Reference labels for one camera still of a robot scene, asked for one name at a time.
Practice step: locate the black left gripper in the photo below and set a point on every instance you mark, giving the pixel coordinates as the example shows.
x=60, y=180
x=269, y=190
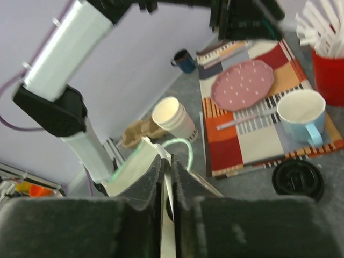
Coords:
x=247, y=20

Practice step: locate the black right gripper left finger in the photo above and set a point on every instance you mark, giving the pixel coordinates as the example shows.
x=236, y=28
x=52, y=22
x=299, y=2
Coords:
x=59, y=227

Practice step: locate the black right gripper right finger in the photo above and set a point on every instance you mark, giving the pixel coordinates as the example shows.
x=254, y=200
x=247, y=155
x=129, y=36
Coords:
x=210, y=226

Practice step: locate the stack of white paper cups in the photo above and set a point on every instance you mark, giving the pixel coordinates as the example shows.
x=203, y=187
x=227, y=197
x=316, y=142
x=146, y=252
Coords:
x=171, y=116

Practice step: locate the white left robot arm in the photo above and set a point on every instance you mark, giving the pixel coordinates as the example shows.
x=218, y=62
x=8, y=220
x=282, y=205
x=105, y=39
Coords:
x=45, y=95

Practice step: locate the colourful patchwork placemat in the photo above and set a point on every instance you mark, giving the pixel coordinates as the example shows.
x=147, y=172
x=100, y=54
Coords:
x=260, y=142

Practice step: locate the dark blue ceramic mug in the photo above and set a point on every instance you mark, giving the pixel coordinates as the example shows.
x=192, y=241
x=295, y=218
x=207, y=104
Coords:
x=184, y=61

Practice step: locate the pink polka dot plate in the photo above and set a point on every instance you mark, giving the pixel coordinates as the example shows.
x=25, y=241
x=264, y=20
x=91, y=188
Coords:
x=242, y=85

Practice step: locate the bundle of white straws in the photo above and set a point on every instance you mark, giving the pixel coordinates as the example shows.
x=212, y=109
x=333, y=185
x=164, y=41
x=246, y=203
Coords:
x=321, y=28

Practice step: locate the red straw holder cup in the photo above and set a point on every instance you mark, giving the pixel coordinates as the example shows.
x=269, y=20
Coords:
x=328, y=78

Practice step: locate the light blue ceramic mug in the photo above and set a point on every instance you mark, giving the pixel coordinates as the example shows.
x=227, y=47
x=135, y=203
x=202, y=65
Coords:
x=302, y=113

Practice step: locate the cardboard cup carrier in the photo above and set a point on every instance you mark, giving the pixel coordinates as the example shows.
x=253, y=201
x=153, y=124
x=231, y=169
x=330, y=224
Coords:
x=144, y=128

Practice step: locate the pink handled knife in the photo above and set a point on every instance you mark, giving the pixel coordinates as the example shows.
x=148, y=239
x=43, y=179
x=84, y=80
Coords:
x=247, y=118

